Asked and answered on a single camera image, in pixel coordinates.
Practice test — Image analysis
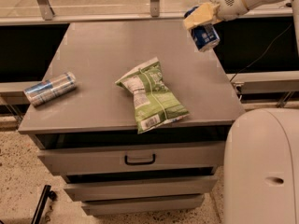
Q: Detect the bottom grey drawer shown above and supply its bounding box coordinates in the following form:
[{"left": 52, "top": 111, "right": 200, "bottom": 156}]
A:
[{"left": 81, "top": 194, "right": 205, "bottom": 217}]

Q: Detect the middle metal window bracket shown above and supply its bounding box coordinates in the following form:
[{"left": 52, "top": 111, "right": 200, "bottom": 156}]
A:
[{"left": 150, "top": 0, "right": 160, "bottom": 17}]

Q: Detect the metal window bracket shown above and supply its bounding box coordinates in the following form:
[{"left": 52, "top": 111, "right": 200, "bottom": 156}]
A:
[
  {"left": 36, "top": 0, "right": 55, "bottom": 21},
  {"left": 150, "top": 0, "right": 160, "bottom": 17}
]

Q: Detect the black cable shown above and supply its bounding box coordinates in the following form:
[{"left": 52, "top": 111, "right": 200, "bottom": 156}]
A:
[{"left": 229, "top": 21, "right": 295, "bottom": 83}]

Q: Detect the left metal window bracket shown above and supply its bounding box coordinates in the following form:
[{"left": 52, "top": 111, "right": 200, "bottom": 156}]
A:
[{"left": 36, "top": 0, "right": 55, "bottom": 21}]

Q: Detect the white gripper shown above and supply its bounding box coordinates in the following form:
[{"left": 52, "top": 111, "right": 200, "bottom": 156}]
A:
[{"left": 183, "top": 0, "right": 248, "bottom": 30}]

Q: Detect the grey drawer cabinet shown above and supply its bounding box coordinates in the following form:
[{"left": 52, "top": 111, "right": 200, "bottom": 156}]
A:
[{"left": 20, "top": 21, "right": 243, "bottom": 216}]

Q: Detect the green chip bag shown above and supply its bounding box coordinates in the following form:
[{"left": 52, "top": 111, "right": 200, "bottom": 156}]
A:
[{"left": 115, "top": 57, "right": 189, "bottom": 134}]

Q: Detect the silver blue energy drink can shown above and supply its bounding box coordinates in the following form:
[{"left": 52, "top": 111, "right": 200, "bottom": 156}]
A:
[{"left": 23, "top": 72, "right": 77, "bottom": 106}]

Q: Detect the top grey drawer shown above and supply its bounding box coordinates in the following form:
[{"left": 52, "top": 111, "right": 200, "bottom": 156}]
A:
[{"left": 38, "top": 141, "right": 225, "bottom": 175}]

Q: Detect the blue pepsi can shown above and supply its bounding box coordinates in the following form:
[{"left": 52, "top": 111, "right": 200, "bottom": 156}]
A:
[{"left": 183, "top": 6, "right": 221, "bottom": 53}]

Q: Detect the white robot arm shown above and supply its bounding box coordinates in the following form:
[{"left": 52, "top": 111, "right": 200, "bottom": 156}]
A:
[{"left": 184, "top": 0, "right": 299, "bottom": 224}]

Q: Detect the black stand leg left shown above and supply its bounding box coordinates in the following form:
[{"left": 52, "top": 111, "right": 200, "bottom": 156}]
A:
[{"left": 31, "top": 185, "right": 57, "bottom": 224}]

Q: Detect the middle grey drawer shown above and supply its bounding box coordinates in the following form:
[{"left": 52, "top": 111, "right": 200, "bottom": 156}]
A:
[{"left": 64, "top": 175, "right": 217, "bottom": 202}]

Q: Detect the grey drawer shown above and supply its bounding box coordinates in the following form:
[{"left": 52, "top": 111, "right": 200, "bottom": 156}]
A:
[
  {"left": 81, "top": 194, "right": 205, "bottom": 217},
  {"left": 38, "top": 141, "right": 225, "bottom": 175},
  {"left": 64, "top": 175, "right": 217, "bottom": 202}
]

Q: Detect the black drawer handle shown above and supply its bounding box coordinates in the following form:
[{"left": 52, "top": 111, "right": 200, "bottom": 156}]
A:
[{"left": 124, "top": 154, "right": 156, "bottom": 166}]

